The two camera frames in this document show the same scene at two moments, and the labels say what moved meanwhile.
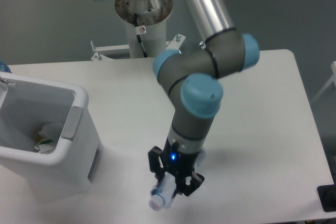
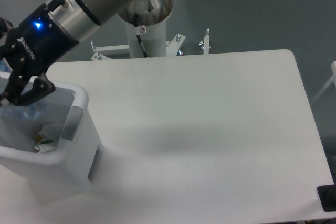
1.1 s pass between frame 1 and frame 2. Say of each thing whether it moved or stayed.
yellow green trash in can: stayed
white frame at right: stayed
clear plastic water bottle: moved
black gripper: moved
